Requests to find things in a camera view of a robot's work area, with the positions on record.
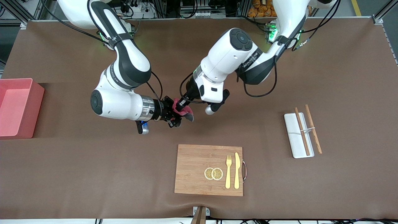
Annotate pink and grey cloth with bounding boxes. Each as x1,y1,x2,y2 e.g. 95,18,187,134
173,98,195,122

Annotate yellow plastic fork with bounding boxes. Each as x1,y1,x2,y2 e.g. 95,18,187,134
225,155,232,189

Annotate yellow plastic knife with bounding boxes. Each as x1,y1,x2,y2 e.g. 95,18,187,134
234,152,241,189

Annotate white power strip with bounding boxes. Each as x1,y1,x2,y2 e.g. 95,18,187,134
123,0,156,19

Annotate orange snack packets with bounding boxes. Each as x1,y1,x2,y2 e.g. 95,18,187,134
248,0,279,17

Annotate white rectangular tray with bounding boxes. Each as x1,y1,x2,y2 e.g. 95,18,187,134
284,112,315,159

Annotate wooden rod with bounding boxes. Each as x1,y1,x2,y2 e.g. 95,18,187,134
304,104,322,154
294,107,311,156

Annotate pink plastic bin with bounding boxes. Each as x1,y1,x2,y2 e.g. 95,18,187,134
0,78,45,139

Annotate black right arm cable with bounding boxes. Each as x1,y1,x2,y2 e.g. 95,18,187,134
40,0,164,103

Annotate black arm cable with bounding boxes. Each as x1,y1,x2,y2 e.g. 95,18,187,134
40,0,164,103
236,0,341,98

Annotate bamboo cutting board with handle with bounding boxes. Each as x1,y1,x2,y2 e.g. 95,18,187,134
174,144,248,197

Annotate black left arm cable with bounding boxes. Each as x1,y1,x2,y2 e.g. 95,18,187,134
236,0,341,98

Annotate metal table edge bracket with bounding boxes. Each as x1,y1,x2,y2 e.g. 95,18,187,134
190,206,211,224

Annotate aluminium frame post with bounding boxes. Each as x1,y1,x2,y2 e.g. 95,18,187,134
372,6,398,25
0,0,30,30

